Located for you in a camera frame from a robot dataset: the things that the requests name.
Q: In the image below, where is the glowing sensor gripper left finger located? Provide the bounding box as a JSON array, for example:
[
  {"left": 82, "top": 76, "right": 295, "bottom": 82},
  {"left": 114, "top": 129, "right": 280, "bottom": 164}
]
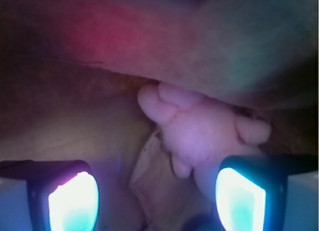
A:
[{"left": 0, "top": 160, "right": 99, "bottom": 231}]

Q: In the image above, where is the pink plush bunny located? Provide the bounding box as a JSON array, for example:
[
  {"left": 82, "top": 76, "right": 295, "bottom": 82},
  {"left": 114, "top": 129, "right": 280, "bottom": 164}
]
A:
[{"left": 138, "top": 83, "right": 271, "bottom": 201}]

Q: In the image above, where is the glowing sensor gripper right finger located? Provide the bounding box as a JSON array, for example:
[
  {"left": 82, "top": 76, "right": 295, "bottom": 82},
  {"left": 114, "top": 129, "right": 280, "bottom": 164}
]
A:
[{"left": 215, "top": 154, "right": 319, "bottom": 231}]

